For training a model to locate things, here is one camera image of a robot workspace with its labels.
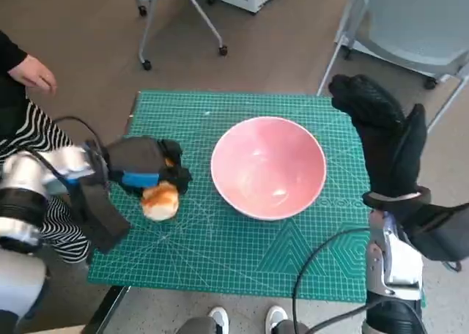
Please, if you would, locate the long toy bread loaf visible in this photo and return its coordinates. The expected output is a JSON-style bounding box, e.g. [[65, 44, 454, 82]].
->
[[141, 157, 181, 222]]

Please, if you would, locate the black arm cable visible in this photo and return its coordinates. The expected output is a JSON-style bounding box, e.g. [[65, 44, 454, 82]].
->
[[34, 116, 111, 188], [311, 299, 428, 334], [292, 228, 371, 334]]

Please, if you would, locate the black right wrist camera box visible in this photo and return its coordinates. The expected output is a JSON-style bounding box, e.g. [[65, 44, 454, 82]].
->
[[399, 201, 469, 264]]

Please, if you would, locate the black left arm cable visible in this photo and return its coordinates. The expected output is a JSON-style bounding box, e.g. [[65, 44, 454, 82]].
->
[[34, 116, 111, 188]]

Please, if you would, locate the black table frame bar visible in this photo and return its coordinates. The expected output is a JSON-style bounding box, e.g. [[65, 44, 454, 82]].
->
[[84, 285, 131, 334]]

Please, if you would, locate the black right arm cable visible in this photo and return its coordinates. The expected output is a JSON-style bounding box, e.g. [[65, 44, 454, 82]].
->
[[311, 299, 428, 334], [292, 228, 371, 334]]

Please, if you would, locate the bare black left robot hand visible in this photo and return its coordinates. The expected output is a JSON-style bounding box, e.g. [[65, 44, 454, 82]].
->
[[108, 135, 194, 196]]

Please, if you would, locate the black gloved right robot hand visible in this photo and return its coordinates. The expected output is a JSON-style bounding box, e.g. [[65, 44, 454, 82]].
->
[[328, 73, 429, 200]]

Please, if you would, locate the green cutting mat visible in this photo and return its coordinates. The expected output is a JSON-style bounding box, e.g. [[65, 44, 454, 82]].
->
[[86, 89, 428, 308]]

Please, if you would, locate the pink bowl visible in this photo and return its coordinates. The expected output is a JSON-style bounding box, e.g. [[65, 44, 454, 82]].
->
[[210, 116, 327, 221]]

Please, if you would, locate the person's hand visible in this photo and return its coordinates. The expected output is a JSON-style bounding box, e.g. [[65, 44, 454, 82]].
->
[[7, 53, 58, 95]]

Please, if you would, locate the grey mesh chair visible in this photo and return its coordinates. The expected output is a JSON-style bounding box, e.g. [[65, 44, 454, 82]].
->
[[317, 0, 469, 130]]

